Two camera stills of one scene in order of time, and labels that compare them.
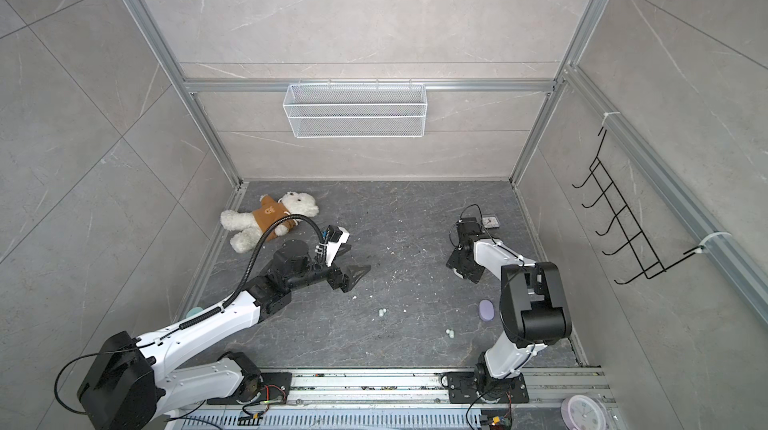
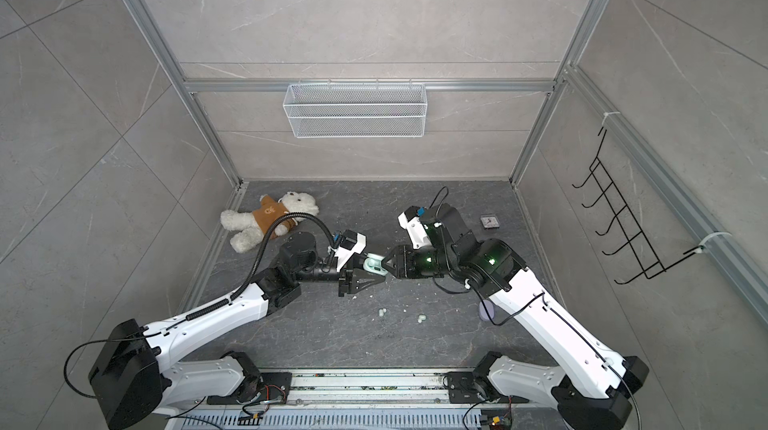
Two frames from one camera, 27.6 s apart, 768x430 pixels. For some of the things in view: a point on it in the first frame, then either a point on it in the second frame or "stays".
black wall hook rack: x=650 y=262 stays
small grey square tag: x=490 y=222 stays
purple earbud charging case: x=486 y=310 stays
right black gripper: x=454 y=261 -> x=404 y=259
